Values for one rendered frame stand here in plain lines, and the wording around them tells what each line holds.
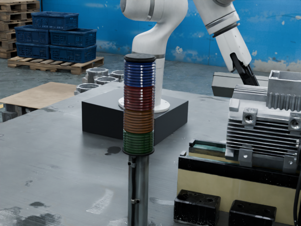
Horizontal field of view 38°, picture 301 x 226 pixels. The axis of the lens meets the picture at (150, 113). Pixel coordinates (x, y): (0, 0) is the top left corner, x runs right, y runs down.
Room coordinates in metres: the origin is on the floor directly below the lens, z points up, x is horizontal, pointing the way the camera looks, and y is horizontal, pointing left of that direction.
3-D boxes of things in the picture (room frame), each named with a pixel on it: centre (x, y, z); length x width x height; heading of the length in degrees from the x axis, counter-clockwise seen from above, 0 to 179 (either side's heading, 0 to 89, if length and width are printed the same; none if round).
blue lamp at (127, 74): (0.80, 0.02, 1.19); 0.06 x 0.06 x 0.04
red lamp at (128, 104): (0.80, 0.02, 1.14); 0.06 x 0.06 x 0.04
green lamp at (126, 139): (0.80, 0.02, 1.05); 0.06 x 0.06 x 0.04
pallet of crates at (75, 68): (6.51, 1.44, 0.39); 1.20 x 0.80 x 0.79; 71
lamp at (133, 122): (0.80, 0.02, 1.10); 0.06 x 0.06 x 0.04
